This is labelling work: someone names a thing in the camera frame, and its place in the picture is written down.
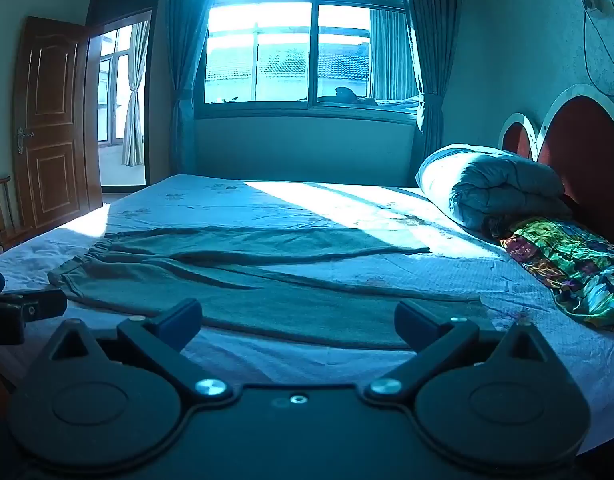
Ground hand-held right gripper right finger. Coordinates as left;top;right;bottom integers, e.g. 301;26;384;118
364;300;549;402

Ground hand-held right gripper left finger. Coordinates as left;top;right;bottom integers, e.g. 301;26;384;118
51;298;234;405

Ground grey pants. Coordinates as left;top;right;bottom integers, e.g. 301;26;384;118
48;227;494;351

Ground wooden chair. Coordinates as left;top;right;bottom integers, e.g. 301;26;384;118
0;176;36;257

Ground bed with floral sheet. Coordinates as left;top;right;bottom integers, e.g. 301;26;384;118
0;174;614;456

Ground folded grey quilt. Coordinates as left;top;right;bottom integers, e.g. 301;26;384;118
416;143;574;241

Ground brown wooden door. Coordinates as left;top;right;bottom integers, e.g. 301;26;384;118
12;16;106;232

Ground colourful printed blanket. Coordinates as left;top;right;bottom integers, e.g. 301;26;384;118
500;216;614;331

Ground pale balcony curtain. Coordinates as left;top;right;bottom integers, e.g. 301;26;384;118
121;21;151;168

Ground balcony window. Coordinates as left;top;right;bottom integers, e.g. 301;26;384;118
97;25;136;144

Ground red arched headboard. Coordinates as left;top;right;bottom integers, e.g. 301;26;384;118
499;83;614;250

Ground dark cloth on windowsill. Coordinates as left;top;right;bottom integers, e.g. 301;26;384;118
317;86;379;107

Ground large paned window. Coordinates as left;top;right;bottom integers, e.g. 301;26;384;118
203;0;424;117

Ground dark door frame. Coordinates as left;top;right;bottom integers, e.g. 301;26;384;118
84;0;167;187

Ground hanging wall cable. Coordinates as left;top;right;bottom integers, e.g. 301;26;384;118
581;4;614;99

